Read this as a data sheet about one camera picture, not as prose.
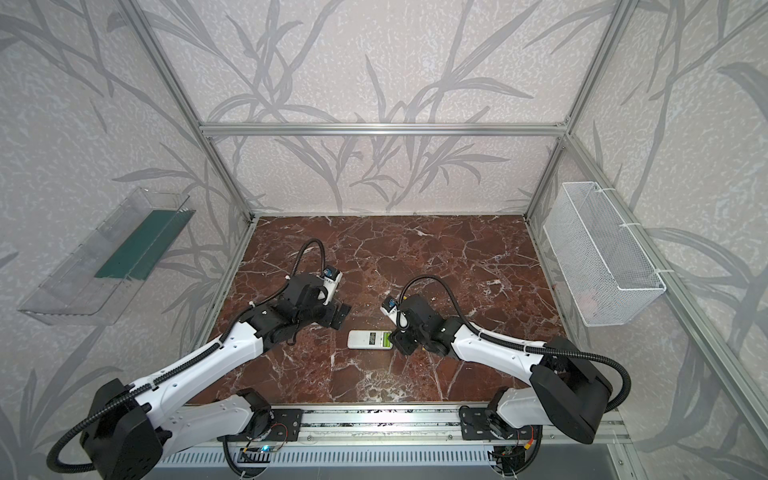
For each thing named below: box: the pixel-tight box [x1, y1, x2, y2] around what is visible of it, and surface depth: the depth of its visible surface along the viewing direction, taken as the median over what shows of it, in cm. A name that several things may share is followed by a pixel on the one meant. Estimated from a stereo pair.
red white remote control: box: [347, 330, 394, 350], surface depth 88 cm
